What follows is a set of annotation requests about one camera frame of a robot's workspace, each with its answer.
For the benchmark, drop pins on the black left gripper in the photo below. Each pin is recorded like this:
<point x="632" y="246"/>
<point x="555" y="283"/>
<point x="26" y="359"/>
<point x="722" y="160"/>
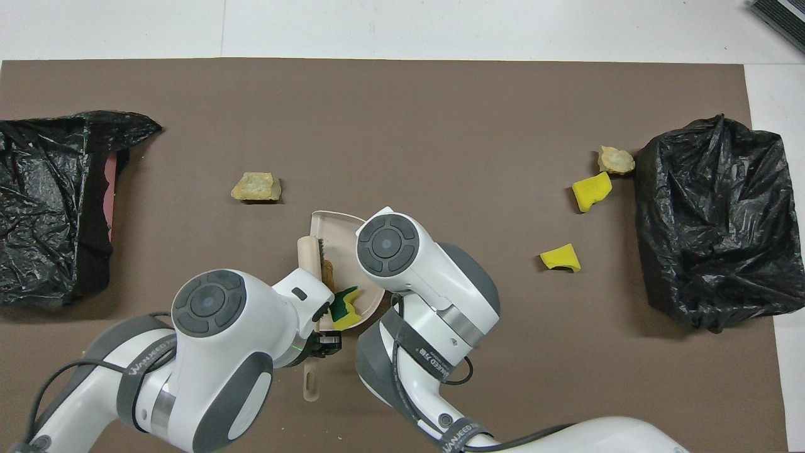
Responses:
<point x="330" y="343"/>

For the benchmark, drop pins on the yellow and green sponge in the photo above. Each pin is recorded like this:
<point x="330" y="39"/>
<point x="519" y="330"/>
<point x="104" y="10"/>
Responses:
<point x="346" y="314"/>

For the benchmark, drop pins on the beige hand brush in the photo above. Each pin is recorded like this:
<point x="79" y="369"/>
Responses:
<point x="309" y="258"/>

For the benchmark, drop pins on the beige plastic dustpan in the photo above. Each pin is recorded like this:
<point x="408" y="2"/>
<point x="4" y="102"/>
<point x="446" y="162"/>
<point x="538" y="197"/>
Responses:
<point x="343" y="229"/>

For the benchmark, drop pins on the pale wedge foam chunk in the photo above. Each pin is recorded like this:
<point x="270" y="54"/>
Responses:
<point x="255" y="187"/>

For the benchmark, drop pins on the small curled yellow sponge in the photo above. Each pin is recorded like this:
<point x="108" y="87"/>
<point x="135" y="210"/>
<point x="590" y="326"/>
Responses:
<point x="560" y="258"/>

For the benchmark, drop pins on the large yellow sponge piece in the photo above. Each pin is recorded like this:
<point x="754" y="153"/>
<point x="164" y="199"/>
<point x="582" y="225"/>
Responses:
<point x="592" y="192"/>

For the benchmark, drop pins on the tan crusty foam chunk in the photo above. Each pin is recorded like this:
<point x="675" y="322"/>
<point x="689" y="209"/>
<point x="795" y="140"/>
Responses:
<point x="615" y="161"/>

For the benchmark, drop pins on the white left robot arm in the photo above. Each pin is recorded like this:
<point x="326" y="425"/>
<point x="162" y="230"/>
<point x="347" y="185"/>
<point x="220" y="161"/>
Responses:
<point x="214" y="352"/>

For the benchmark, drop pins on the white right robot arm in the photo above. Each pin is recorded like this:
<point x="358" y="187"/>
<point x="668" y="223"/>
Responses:
<point x="427" y="270"/>

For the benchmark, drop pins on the black bag over pink bin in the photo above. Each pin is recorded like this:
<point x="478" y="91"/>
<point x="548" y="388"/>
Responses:
<point x="44" y="207"/>

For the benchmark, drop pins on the brown table mat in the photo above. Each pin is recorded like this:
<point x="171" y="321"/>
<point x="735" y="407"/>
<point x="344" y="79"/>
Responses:
<point x="440" y="126"/>

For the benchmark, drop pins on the dark grey ribbed object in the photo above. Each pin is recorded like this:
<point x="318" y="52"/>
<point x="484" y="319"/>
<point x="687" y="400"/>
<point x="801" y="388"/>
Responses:
<point x="786" y="19"/>

